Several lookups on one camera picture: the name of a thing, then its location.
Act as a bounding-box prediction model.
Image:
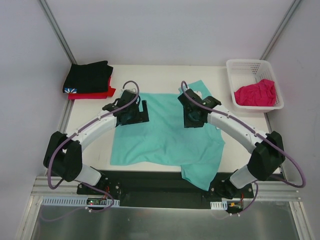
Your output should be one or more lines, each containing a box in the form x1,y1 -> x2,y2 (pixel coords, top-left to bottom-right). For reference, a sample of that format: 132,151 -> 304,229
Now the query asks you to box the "folded red t shirt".
67,76 -> 116,100

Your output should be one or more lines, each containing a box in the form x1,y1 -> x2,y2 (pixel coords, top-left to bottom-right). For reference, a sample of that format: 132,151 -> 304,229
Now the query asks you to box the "white plastic basket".
226,59 -> 284,113

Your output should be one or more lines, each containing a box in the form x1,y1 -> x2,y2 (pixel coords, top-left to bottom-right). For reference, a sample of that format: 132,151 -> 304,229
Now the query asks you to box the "white cable duct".
42,196 -> 120,208
210,201 -> 228,211

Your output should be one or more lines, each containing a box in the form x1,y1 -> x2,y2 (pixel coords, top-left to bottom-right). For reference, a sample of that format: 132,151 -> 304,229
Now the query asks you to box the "right white cable duct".
210,201 -> 228,211

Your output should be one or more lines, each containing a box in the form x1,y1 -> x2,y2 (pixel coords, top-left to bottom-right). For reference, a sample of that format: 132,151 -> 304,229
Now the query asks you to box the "folded black t shirt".
62,60 -> 114,94

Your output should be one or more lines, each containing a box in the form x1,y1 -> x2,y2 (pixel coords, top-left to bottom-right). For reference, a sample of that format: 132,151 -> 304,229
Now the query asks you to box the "teal t shirt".
110,93 -> 225,191

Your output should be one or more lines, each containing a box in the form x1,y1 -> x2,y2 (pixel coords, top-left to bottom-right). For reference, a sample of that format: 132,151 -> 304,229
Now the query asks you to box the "left white cable duct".
42,196 -> 120,208

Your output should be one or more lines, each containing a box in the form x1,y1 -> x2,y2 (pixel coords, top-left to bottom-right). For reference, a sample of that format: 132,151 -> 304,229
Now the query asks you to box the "pink t shirt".
234,79 -> 277,107

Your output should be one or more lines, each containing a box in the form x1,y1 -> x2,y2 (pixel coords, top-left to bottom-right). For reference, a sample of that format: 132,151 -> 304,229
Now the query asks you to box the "aluminium frame post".
259,0 -> 304,60
38,0 -> 77,64

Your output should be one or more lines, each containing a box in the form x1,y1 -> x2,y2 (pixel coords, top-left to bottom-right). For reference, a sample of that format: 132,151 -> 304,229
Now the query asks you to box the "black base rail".
74,169 -> 261,208

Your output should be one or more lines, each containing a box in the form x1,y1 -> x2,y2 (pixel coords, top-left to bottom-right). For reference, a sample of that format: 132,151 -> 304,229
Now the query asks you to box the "right aluminium frame post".
259,0 -> 304,60

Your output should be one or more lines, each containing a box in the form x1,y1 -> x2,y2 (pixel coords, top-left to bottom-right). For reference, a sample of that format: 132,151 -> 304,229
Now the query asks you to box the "left aluminium frame post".
38,0 -> 77,64

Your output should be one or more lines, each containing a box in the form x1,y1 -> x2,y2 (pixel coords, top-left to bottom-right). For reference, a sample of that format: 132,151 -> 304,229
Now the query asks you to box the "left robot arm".
43,89 -> 149,195

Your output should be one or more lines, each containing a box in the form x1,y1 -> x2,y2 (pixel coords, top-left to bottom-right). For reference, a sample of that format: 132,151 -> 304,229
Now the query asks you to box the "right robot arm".
177,88 -> 285,198

